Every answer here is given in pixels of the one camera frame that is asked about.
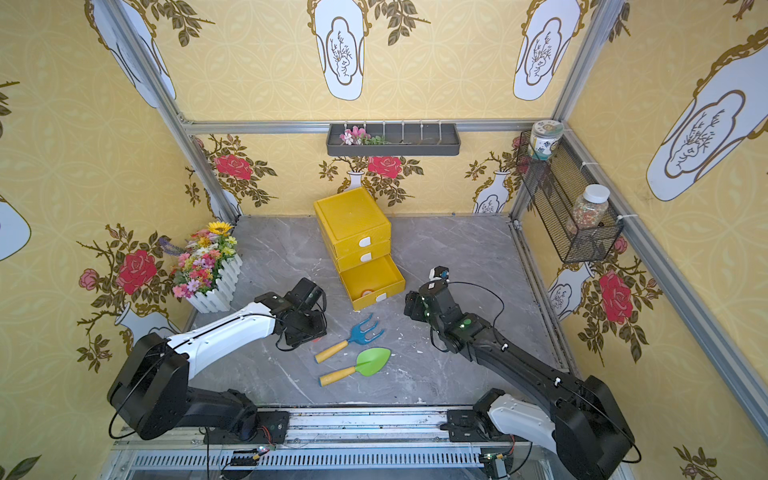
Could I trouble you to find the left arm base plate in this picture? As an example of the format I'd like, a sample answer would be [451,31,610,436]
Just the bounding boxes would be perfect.
[204,410,290,445]

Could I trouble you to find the blue toy garden fork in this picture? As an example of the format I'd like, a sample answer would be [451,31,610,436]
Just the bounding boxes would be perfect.
[315,314,385,364]

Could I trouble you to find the aluminium rail frame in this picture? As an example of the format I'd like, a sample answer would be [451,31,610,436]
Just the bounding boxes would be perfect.
[100,395,577,479]

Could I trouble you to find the white lid snack jar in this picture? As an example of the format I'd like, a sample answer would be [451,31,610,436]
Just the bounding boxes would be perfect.
[567,184,610,234]

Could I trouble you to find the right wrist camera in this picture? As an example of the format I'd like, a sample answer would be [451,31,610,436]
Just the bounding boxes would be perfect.
[429,266,449,282]

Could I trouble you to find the green toy garden shovel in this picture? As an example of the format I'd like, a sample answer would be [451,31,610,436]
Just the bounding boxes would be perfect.
[319,348,391,387]

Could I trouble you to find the yellow drawer cabinet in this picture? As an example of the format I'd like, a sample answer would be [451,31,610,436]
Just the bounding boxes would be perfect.
[314,188,405,311]

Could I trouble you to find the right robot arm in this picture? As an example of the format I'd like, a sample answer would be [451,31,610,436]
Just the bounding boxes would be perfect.
[404,280,636,479]

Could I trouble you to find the jar with patterned lid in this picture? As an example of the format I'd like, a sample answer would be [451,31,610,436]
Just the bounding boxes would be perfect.
[529,119,565,161]

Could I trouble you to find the pink artificial flowers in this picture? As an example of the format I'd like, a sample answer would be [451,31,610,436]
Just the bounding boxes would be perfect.
[339,126,385,146]

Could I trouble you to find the flower basket white fence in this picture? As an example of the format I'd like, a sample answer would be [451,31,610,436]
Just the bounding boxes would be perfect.
[172,221,242,313]

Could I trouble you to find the black wire basket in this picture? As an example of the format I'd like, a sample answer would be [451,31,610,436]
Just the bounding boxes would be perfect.
[516,132,624,264]

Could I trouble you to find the grey wall shelf tray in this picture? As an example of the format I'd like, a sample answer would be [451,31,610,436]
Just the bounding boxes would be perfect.
[326,121,462,157]

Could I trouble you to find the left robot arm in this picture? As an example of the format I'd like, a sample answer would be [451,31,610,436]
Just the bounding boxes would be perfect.
[107,278,327,441]

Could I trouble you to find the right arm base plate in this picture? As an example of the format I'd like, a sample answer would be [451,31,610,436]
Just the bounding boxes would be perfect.
[439,410,526,443]

